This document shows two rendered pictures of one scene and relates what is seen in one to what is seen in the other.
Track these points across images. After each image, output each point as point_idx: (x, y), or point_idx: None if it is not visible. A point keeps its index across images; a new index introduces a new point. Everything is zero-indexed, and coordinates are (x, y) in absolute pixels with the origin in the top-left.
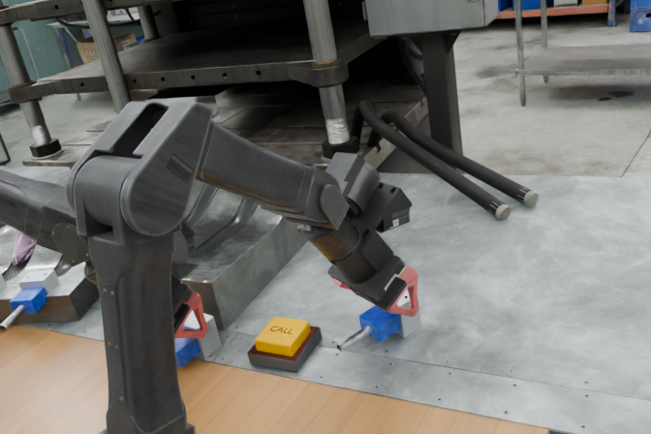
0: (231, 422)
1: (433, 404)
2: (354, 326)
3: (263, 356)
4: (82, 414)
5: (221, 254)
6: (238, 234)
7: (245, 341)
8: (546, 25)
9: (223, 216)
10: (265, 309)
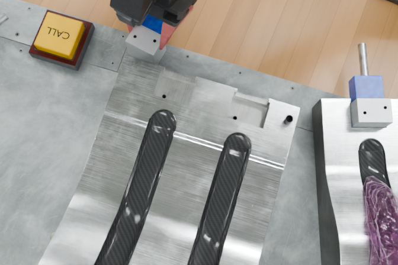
0: None
1: None
2: (2, 70)
3: (76, 18)
4: None
5: (131, 113)
6: (124, 170)
7: (106, 58)
8: None
9: (161, 228)
10: (96, 107)
